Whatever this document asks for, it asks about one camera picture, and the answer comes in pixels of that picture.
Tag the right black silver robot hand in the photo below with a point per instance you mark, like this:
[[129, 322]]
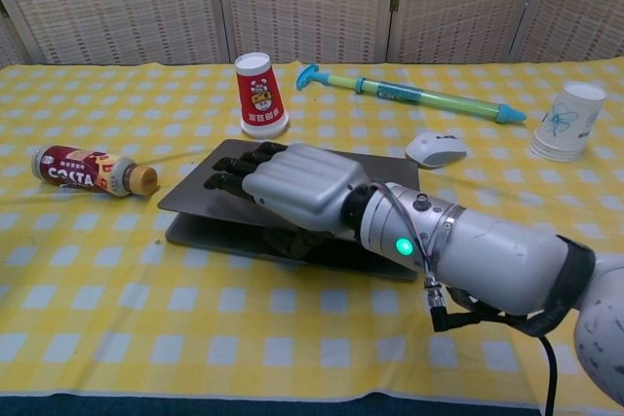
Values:
[[302, 182]]

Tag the silver laptop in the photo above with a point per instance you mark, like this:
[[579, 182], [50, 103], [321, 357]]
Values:
[[195, 192]]

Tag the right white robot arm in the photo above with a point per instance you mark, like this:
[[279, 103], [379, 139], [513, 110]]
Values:
[[487, 255]]

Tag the woven folding screen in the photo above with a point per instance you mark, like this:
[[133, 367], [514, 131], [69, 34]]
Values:
[[302, 2]]

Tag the red paper cup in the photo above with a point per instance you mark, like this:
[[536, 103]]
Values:
[[261, 99]]

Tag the white computer mouse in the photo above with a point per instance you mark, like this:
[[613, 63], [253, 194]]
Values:
[[434, 150]]

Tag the green blue toy water pump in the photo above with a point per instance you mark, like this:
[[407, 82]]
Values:
[[414, 96]]

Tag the yellow checked tablecloth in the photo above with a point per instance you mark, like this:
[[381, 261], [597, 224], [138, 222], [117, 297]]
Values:
[[146, 299]]

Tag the red Costa coffee bottle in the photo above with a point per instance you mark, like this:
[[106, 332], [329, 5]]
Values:
[[78, 172]]

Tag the white paper cup blue print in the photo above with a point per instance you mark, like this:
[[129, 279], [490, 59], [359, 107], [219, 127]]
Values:
[[568, 124]]

